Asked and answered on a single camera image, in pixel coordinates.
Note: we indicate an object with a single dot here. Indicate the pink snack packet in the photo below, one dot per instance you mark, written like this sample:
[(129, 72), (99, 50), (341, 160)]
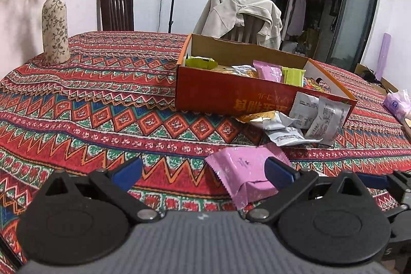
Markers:
[(269, 71), (240, 171)]

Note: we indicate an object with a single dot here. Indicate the purple rolled mat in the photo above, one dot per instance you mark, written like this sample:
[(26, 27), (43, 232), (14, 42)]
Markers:
[(383, 55)]

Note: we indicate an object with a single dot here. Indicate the white packet with printed label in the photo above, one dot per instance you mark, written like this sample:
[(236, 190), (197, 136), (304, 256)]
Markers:
[(330, 123), (305, 110)]

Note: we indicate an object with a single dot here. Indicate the sliding glass door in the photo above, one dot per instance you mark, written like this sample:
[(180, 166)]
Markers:
[(356, 4)]

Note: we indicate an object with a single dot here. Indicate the dark wooden chair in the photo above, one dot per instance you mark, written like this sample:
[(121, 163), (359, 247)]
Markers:
[(116, 7)]

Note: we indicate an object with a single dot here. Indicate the wooden chair under jacket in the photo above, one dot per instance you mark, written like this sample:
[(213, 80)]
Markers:
[(249, 30)]

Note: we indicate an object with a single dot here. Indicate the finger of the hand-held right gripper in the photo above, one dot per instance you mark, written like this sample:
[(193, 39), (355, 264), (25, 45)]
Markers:
[(372, 181)]

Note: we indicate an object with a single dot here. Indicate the floral ceramic vase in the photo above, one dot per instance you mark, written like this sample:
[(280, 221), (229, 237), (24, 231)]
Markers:
[(55, 30)]

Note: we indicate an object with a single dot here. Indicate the orange cardboard box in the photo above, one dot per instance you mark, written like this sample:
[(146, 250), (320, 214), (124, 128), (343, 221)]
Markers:
[(208, 91)]

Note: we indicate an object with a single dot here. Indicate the silver white packet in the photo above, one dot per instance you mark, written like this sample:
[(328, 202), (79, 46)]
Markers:
[(289, 136)]

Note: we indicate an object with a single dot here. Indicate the beige jacket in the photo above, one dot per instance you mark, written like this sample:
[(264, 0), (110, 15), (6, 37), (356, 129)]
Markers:
[(231, 10)]

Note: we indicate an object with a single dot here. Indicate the purple tissue pack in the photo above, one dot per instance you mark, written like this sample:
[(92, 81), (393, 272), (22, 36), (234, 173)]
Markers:
[(399, 105)]

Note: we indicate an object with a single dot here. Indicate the small white gold cracker packet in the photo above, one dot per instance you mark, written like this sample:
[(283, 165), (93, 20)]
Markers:
[(266, 121)]

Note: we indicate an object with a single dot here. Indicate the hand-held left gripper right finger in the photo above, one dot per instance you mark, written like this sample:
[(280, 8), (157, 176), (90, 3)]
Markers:
[(279, 173)]

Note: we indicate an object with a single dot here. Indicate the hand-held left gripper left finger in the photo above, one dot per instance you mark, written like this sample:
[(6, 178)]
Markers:
[(128, 173)]

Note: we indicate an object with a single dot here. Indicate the small green packet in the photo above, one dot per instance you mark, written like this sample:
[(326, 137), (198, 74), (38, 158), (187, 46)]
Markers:
[(292, 76)]

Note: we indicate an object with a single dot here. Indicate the hanging pale pink garment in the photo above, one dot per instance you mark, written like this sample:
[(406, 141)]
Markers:
[(297, 14)]

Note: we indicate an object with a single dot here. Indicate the brown cardboard box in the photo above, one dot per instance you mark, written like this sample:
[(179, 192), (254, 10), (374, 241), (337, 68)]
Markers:
[(369, 73)]

